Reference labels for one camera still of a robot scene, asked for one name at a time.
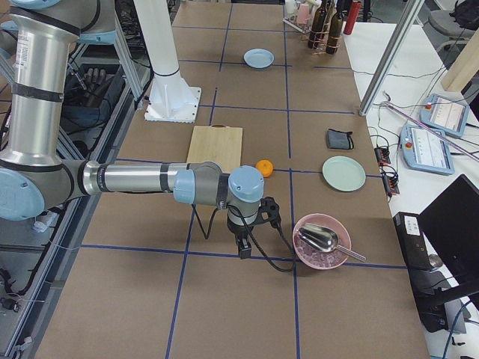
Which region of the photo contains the black computer monitor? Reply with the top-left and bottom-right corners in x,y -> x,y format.
418,174 -> 479,283

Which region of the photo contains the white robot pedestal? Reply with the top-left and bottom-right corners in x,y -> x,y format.
134,0 -> 201,123

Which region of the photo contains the mint green plate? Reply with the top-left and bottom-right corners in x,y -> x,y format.
322,156 -> 366,192

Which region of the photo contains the bamboo cutting board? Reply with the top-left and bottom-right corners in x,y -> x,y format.
186,126 -> 243,173

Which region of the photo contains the dark wine bottle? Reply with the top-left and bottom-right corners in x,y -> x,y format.
307,1 -> 328,49
326,0 -> 344,55

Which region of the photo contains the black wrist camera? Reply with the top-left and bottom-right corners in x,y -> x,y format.
257,197 -> 281,230

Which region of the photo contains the copper wire bottle rack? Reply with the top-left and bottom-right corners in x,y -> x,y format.
296,1 -> 337,55

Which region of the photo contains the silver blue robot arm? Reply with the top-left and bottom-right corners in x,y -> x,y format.
1,1 -> 264,259

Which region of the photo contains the aluminium frame post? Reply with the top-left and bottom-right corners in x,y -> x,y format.
359,0 -> 424,116

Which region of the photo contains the blue teach pendant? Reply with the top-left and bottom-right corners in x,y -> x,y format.
400,124 -> 454,175
420,93 -> 470,138

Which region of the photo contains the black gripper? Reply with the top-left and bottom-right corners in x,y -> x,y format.
227,209 -> 258,259

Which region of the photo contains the metal grabber stick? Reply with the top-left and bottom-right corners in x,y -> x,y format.
381,97 -> 479,162

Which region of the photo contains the orange fruit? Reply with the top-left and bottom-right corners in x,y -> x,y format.
255,159 -> 274,178

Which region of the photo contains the metal scoop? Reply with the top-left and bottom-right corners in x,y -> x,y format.
299,223 -> 366,263

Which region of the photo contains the pink bowl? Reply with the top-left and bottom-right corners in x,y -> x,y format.
293,213 -> 352,270

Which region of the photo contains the light blue plate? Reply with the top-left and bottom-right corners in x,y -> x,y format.
243,49 -> 275,70

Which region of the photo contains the grey folded cloth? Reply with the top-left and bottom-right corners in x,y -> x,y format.
326,129 -> 355,150

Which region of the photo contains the pink cup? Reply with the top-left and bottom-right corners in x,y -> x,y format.
296,3 -> 310,25

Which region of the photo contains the red cylinder bottle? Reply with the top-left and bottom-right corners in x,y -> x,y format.
344,0 -> 362,35

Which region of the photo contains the black computer box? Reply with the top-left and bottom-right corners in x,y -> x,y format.
392,211 -> 472,334

